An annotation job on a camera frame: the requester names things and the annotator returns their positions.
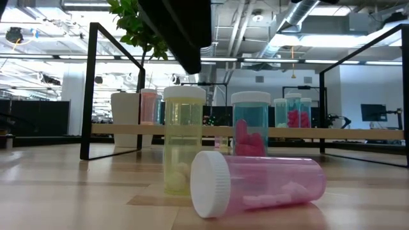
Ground large pink pill bottle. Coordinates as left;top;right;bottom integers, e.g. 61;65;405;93
189;150;327;219

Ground ceiling light strip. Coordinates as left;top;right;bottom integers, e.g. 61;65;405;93
365;60;403;66
242;57;300;63
0;54;54;59
304;59;360;65
120;56;176;61
58;54;115;61
200;56;239;62

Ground black metal shelf frame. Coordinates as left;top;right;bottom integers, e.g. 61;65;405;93
79;22;147;161
318;24;409;169

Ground dark computer monitor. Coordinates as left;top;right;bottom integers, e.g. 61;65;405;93
360;103;388;123

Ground small grey box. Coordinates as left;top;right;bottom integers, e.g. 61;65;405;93
0;134;15;150

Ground salmon pink pill bottle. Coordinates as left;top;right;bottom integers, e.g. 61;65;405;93
140;88;158;126

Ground silver spiral air duct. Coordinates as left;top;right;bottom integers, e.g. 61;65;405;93
257;0;322;59

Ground black aluminium table rail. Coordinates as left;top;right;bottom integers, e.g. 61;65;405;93
12;135;409;157

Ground black ceiling mounted device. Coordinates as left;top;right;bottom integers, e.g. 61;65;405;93
5;27;24;44

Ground yellow hanging pendant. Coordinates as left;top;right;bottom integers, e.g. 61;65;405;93
289;46;297;79

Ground bright ceiling light panel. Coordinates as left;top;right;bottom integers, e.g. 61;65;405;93
270;33;352;49

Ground black partition panel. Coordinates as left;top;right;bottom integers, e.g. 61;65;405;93
0;99;70;137

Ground green plant in white pot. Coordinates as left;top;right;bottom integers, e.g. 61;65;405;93
107;0;170;148

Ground large yellow pill bottle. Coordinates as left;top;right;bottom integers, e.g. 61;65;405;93
163;85;207;196

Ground large blue bottle red pills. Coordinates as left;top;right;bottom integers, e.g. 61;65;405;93
230;91;272;157

